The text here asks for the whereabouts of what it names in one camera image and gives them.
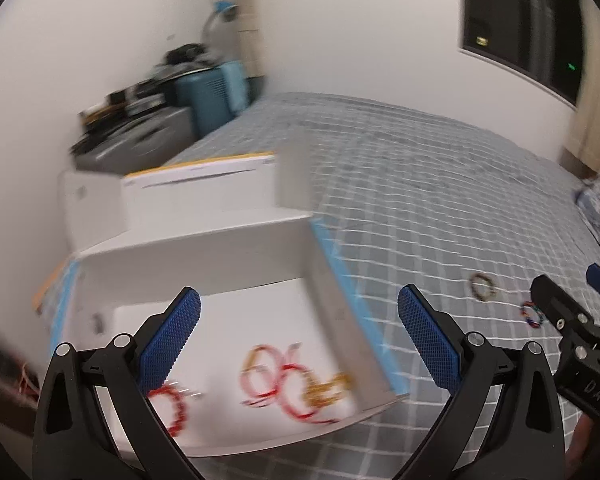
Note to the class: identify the yellow box lid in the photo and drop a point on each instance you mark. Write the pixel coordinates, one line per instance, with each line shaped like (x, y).
(105, 212)

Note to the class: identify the person's right hand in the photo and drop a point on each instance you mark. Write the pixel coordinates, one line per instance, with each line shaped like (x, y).
(584, 432)

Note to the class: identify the dark window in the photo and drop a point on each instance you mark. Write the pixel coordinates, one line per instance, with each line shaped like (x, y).
(541, 39)

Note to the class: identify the beige left curtain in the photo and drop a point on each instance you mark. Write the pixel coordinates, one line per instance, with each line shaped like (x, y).
(250, 38)

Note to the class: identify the beige curtain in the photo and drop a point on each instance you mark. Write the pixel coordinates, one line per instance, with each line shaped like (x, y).
(250, 38)
(583, 140)

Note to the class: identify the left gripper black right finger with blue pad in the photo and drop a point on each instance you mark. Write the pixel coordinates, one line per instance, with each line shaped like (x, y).
(502, 419)

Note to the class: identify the teal suitcase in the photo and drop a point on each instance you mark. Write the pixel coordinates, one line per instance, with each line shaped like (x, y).
(214, 97)

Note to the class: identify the grey checked bed sheet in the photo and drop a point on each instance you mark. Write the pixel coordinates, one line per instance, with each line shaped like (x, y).
(412, 198)

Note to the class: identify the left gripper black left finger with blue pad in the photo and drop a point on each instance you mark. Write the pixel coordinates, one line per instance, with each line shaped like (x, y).
(72, 439)

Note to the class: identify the blue sky-print box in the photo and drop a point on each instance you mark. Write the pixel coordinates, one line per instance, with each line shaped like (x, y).
(284, 350)

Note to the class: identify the dark clutter pile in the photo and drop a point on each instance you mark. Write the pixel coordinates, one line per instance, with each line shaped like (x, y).
(184, 59)

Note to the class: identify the beige right curtain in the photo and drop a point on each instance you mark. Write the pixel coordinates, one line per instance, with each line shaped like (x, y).
(583, 140)

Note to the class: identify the grey storage box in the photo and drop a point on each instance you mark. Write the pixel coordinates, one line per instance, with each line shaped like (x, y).
(142, 143)

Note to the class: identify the teal desk lamp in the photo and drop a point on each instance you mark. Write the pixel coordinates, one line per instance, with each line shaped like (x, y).
(223, 10)

